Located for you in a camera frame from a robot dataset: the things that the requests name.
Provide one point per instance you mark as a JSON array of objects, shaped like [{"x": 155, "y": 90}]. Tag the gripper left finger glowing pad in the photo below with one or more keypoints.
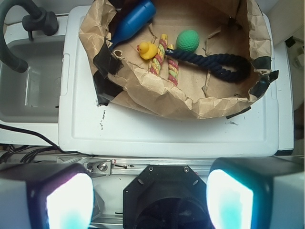
[{"x": 45, "y": 196}]

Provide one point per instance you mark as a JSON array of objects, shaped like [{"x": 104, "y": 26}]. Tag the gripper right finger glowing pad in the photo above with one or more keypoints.
[{"x": 257, "y": 193}]

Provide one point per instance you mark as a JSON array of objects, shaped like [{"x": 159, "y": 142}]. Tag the yellow rubber duck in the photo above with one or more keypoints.
[{"x": 147, "y": 50}]

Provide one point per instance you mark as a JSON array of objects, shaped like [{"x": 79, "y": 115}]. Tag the brown paper bag tray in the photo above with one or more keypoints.
[{"x": 233, "y": 29}]

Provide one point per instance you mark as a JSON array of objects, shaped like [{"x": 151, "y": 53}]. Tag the green dimpled ball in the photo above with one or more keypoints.
[{"x": 188, "y": 41}]

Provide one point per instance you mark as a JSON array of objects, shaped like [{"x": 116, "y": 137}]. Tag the dark grey faucet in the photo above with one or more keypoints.
[{"x": 36, "y": 19}]

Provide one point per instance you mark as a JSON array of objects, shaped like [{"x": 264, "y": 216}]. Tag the blue plastic bottle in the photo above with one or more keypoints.
[{"x": 133, "y": 22}]

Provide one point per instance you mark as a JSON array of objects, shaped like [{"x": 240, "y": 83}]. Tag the aluminium extrusion rail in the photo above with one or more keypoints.
[{"x": 106, "y": 166}]

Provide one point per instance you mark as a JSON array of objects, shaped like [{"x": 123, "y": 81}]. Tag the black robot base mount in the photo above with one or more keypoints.
[{"x": 166, "y": 197}]

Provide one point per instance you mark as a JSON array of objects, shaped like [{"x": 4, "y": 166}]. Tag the navy blue rope toy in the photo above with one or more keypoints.
[{"x": 212, "y": 64}]

